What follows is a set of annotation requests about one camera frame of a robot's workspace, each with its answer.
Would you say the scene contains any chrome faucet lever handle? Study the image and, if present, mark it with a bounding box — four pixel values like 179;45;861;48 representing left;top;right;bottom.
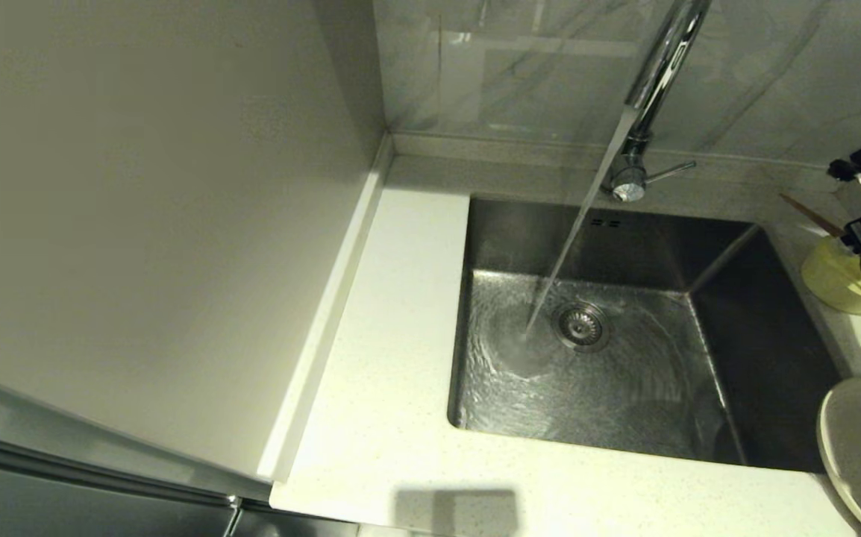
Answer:
643;160;698;185

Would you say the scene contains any wooden chopstick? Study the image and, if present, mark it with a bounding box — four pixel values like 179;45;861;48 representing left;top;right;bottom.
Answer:
779;193;861;284
781;196;861;294

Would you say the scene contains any yellow plastic bowl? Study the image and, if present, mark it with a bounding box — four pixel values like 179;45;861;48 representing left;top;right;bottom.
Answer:
801;236;861;315

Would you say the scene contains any stainless steel sink basin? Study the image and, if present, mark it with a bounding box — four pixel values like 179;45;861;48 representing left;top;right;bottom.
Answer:
447;194;853;474

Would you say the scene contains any round metal drain strainer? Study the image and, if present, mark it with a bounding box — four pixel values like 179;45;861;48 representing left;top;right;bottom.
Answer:
551;301;613;353

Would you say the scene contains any grey cabinet side panel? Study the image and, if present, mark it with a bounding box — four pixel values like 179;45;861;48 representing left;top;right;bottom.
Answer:
0;0;388;500

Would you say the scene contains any chrome kitchen faucet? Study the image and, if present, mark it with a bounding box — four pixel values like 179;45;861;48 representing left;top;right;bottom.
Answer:
601;0;713;204

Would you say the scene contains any stainless steel appliance front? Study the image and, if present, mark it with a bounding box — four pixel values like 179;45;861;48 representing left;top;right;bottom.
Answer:
0;425;360;537

